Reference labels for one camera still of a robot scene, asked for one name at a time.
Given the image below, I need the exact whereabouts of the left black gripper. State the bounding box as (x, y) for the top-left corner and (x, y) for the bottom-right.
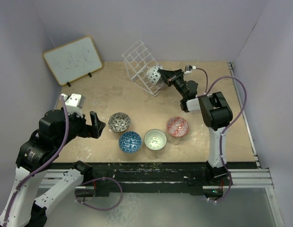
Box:
(55, 108), (105, 148)

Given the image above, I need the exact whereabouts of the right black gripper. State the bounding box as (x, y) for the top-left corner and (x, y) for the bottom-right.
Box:
(158, 69), (187, 98)

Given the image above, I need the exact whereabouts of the light blue patterned bowl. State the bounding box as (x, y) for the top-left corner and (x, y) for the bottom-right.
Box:
(147, 65), (163, 85)

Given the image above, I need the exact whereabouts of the red patterned bowl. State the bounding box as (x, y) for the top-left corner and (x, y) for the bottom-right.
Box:
(166, 116), (189, 137)

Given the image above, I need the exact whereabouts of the green and white bowl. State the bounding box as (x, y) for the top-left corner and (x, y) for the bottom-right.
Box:
(144, 129), (167, 151)

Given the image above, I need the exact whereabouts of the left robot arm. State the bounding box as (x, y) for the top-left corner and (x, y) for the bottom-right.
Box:
(0, 110), (106, 227)

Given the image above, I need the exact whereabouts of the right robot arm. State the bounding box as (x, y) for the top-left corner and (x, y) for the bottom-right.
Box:
(158, 69), (233, 185)

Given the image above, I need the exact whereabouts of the grey patterned bowl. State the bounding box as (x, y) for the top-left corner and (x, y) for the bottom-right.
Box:
(108, 112), (131, 132)

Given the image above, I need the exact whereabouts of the dark blue triangle-pattern bowl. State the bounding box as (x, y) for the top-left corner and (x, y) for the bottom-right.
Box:
(119, 131), (142, 153)

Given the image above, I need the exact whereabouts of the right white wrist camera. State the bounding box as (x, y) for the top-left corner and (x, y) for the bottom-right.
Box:
(184, 65), (197, 74)

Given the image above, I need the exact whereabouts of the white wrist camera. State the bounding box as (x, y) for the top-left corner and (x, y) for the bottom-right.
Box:
(184, 65), (197, 74)
(61, 93), (86, 118)

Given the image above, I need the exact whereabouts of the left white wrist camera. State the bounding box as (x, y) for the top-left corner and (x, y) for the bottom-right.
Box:
(61, 93), (86, 118)

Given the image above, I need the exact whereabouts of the white wire dish rack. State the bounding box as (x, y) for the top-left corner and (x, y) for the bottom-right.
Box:
(122, 40), (162, 96)

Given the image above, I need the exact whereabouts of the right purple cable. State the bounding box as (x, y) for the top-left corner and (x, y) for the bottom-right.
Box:
(195, 67), (248, 204)

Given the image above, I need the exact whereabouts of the purple cable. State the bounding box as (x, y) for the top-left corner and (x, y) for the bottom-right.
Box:
(195, 67), (248, 204)
(2, 94), (71, 227)

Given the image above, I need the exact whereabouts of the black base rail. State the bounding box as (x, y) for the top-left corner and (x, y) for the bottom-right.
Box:
(52, 162), (234, 197)

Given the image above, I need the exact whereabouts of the small whiteboard with wooden frame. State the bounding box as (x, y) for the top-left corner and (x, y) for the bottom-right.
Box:
(43, 36), (103, 86)

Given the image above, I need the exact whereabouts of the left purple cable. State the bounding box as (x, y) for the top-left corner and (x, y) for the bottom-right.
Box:
(2, 94), (71, 227)

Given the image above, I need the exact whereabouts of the aluminium frame rail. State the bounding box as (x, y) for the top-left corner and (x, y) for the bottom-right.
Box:
(226, 61), (275, 190)

